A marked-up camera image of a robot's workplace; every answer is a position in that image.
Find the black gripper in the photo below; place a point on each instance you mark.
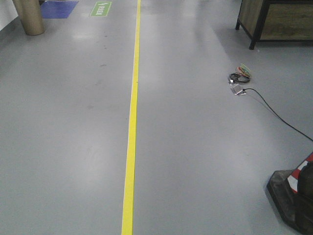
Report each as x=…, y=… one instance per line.
x=304, y=200

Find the left red white traffic cone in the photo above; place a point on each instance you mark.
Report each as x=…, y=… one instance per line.
x=282, y=187

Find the small silver floor box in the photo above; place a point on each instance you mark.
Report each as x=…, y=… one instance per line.
x=237, y=89

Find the blue floor mat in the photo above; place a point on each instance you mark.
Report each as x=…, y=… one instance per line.
x=57, y=9

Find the tan cylindrical planter pot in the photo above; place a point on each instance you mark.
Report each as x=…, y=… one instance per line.
x=30, y=15

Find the wooden cabinet black frame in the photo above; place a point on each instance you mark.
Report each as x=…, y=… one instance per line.
x=276, y=20

